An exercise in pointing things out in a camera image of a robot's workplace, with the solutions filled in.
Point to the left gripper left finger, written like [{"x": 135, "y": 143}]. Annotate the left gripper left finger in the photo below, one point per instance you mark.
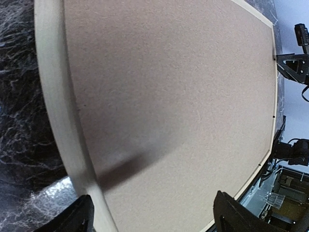
[{"x": 78, "y": 217}]

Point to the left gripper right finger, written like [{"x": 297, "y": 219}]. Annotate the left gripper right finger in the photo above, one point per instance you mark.
[{"x": 230, "y": 216}]

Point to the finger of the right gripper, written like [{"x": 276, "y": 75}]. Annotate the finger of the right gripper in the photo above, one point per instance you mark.
[{"x": 294, "y": 67}]

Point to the brown backing board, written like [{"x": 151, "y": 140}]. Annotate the brown backing board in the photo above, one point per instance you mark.
[{"x": 169, "y": 108}]

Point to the light wooden picture frame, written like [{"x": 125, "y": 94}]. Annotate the light wooden picture frame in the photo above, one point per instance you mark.
[{"x": 58, "y": 108}]

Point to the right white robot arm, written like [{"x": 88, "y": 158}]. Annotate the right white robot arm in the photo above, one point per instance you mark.
[{"x": 297, "y": 153}]

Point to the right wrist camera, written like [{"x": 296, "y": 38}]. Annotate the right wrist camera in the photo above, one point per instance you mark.
[{"x": 302, "y": 35}]

